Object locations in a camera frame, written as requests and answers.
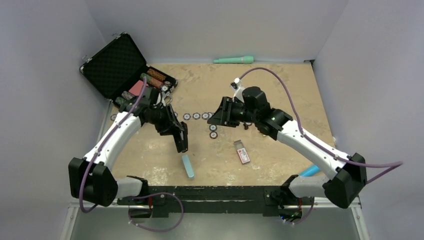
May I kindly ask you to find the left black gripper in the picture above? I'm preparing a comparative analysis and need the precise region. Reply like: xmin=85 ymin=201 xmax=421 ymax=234
xmin=146 ymin=103 xmax=184 ymax=136

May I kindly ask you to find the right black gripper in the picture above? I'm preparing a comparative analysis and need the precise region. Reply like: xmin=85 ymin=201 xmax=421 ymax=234
xmin=207 ymin=96 xmax=258 ymax=128

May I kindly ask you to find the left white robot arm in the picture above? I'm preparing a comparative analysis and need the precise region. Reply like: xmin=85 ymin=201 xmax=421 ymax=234
xmin=68 ymin=87 xmax=188 ymax=207

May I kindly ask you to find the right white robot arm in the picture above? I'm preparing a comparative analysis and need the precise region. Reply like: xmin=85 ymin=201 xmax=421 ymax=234
xmin=207 ymin=86 xmax=367 ymax=209

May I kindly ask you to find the poker chip on table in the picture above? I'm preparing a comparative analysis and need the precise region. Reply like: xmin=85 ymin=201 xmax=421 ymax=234
xmin=209 ymin=124 xmax=217 ymax=132

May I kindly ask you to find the poker chip lower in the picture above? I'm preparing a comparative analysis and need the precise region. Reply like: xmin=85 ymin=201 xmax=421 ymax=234
xmin=209 ymin=131 xmax=218 ymax=139

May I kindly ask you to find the brown chip stack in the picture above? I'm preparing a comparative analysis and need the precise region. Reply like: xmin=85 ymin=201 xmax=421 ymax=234
xmin=243 ymin=122 xmax=252 ymax=130

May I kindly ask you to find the red staple box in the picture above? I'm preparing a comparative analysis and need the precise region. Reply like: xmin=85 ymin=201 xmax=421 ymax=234
xmin=233 ymin=140 xmax=251 ymax=165

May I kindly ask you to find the green marker pen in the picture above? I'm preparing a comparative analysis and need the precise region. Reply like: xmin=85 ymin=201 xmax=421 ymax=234
xmin=212 ymin=56 xmax=255 ymax=64

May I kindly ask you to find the red card deck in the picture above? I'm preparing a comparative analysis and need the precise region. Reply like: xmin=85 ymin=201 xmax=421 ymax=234
xmin=128 ymin=80 xmax=144 ymax=96

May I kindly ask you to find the black poker chip case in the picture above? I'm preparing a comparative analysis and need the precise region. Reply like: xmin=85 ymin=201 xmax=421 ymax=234
xmin=79 ymin=32 xmax=179 ymax=107

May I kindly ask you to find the blue marker pen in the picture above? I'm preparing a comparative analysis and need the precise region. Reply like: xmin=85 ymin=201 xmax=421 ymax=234
xmin=298 ymin=165 xmax=321 ymax=177

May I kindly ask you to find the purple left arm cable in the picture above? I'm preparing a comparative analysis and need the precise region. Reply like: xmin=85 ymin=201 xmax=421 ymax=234
xmin=78 ymin=76 xmax=149 ymax=214

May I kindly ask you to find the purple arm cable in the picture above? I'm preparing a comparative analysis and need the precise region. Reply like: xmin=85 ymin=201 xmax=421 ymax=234
xmin=78 ymin=76 xmax=149 ymax=214
xmin=238 ymin=67 xmax=404 ymax=185

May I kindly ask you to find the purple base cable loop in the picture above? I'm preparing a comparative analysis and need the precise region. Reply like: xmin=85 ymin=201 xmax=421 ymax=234
xmin=127 ymin=192 xmax=186 ymax=233

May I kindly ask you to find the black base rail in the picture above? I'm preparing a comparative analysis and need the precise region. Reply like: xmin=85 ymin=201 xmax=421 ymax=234
xmin=117 ymin=185 xmax=313 ymax=219

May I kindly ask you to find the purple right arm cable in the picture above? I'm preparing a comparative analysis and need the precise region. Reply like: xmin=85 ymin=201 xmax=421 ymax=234
xmin=238 ymin=67 xmax=404 ymax=185

